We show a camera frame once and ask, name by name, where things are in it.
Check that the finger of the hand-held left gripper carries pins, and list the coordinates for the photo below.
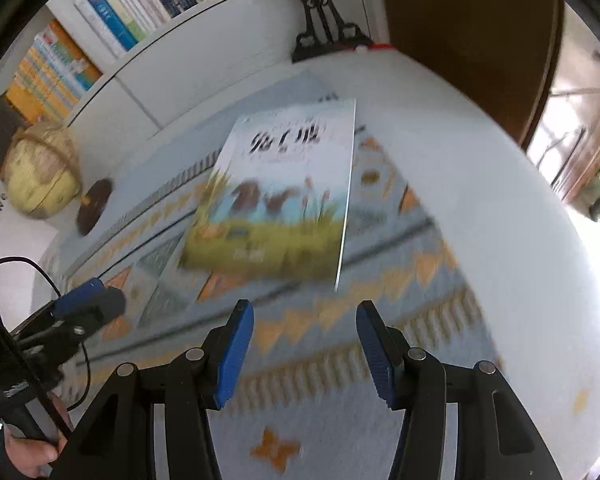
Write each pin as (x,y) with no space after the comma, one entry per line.
(97,310)
(80,297)

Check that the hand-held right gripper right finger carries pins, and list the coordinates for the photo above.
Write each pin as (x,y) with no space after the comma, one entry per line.
(377,355)

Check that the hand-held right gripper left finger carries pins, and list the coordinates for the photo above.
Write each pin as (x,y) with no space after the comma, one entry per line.
(235,355)

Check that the white rabbit picture book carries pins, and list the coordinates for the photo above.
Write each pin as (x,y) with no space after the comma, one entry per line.
(280,195)

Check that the row of dark books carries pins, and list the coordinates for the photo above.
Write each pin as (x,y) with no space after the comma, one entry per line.
(0,130)

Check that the row of orange yellow books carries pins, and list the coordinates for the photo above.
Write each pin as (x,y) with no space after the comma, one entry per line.
(50,70)

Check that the row of blue white books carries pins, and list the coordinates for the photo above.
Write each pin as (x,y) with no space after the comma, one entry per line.
(130,0)

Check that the person's left hand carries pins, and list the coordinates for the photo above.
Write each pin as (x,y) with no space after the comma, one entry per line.
(30,457)

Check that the patterned woven table mat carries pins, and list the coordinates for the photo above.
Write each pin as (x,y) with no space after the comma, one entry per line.
(300,320)

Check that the yellow desk globe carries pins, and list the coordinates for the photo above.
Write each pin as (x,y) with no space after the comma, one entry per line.
(40,170)

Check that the white bookshelf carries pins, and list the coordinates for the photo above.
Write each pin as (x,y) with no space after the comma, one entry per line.
(180,60)

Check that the brown wooden wardrobe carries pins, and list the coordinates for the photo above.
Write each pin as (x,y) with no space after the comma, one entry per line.
(580,110)

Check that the embroidered round fan on stand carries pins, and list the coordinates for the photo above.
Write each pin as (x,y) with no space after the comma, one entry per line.
(320,15)

